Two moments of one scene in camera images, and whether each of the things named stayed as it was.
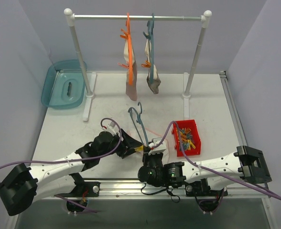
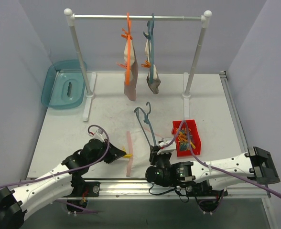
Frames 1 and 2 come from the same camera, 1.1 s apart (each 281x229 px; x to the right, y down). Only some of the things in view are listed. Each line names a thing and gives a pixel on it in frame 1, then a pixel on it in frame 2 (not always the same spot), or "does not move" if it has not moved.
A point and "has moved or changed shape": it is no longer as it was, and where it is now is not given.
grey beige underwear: [155, 86] does not move
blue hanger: [150, 34] does not move
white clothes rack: [188, 86] does not move
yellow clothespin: [140, 149] has moved or changed shape
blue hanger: [139, 121] → [147, 120]
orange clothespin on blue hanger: [147, 64] does not move
